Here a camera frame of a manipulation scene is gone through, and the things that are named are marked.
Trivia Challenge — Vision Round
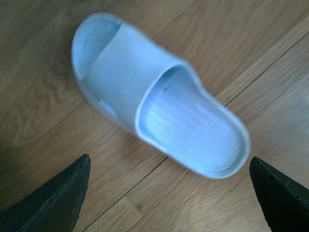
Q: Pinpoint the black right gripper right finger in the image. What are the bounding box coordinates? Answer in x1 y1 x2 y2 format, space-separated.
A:
249 157 309 232

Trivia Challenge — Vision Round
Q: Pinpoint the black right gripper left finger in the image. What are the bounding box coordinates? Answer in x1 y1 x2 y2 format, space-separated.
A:
0 154 91 232

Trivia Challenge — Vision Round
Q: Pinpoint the light blue slide sandal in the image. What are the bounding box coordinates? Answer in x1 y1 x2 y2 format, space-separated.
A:
71 13 251 179

